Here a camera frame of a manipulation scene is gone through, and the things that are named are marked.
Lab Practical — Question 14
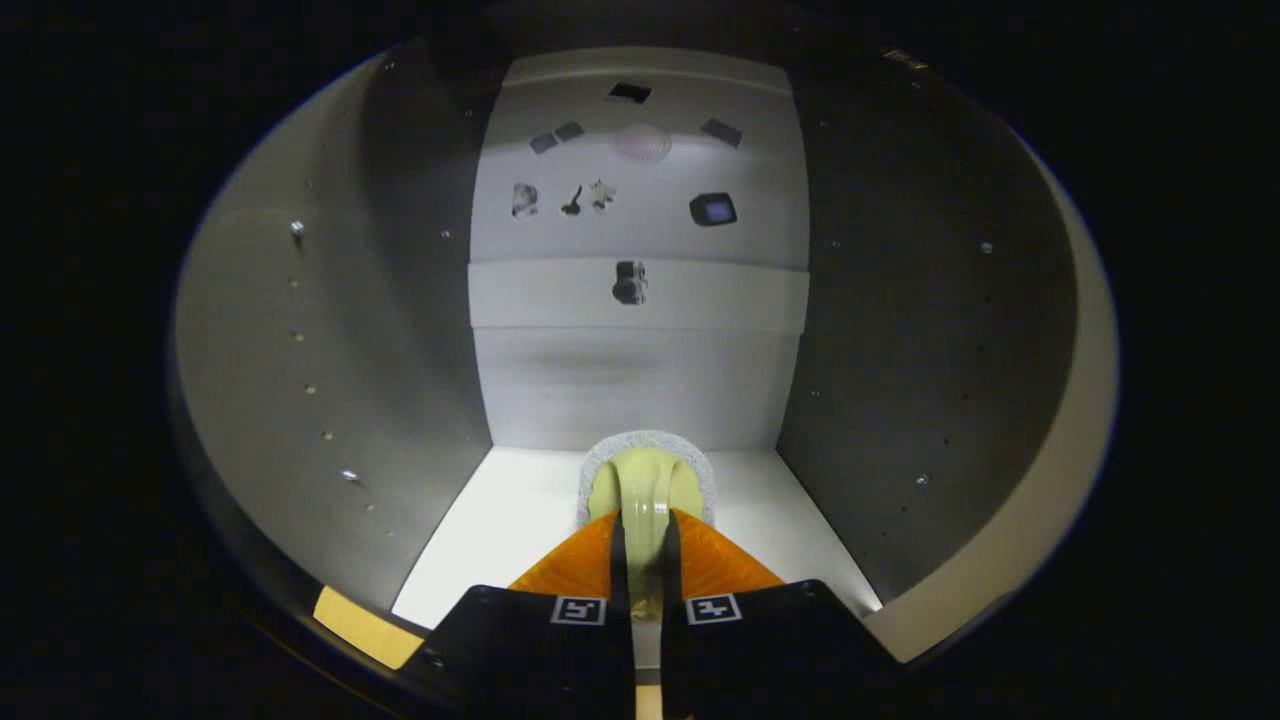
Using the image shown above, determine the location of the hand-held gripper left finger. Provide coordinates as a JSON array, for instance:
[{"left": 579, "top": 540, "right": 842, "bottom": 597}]
[{"left": 420, "top": 508, "right": 636, "bottom": 720}]

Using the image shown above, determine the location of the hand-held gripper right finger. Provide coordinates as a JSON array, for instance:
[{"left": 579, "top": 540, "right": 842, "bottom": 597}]
[{"left": 660, "top": 508, "right": 903, "bottom": 720}]

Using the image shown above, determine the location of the dark grey cabinet body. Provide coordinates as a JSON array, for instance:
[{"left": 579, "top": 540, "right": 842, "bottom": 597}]
[{"left": 170, "top": 45, "right": 1081, "bottom": 691}]

